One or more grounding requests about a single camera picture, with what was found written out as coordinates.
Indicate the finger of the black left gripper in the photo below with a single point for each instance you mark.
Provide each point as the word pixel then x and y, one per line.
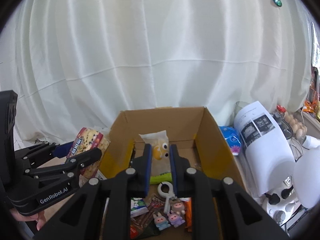
pixel 44 152
pixel 59 175

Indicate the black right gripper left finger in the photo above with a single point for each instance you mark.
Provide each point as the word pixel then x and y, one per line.
pixel 101 208

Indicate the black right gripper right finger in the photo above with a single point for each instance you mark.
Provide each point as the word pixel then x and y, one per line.
pixel 221 209

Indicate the orange snack bar wrapper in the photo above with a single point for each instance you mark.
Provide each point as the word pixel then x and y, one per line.
pixel 188 214

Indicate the red cookie snack bag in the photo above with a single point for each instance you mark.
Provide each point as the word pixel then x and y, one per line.
pixel 87 139

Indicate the white plastic clip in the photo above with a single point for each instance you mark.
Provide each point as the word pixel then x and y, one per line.
pixel 166 195

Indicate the yellow toy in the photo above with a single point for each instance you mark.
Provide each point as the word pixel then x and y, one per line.
pixel 160 164

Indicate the person's left hand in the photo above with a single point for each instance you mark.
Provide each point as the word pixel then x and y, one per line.
pixel 39 218

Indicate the purple bunny figurine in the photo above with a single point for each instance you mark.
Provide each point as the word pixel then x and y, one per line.
pixel 175 220

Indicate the green white milk carton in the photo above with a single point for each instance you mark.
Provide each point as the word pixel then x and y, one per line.
pixel 138 207

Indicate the white power strip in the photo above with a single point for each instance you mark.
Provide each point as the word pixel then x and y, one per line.
pixel 282 202

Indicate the blue bunny figurine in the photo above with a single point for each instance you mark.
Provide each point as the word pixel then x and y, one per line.
pixel 160 221

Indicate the dark green snack packet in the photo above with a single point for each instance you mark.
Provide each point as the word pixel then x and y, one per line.
pixel 150 231

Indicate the printed white paper sheet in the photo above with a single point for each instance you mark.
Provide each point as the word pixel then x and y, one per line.
pixel 267 151

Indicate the brown cardboard box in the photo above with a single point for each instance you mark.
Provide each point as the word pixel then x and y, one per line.
pixel 193 130

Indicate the blue tissue pack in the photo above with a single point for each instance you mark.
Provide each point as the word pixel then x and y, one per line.
pixel 232 137

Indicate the white desk lamp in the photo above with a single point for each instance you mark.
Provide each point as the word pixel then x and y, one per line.
pixel 306 174

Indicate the white backdrop curtain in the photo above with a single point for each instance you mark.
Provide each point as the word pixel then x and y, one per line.
pixel 78 63

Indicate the egg carton with eggs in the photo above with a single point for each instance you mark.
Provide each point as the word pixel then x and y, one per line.
pixel 298 128

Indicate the red lid glass jar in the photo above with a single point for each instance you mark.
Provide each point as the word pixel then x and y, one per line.
pixel 280 111

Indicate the green round wall sticker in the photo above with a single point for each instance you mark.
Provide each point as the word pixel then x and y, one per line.
pixel 278 3

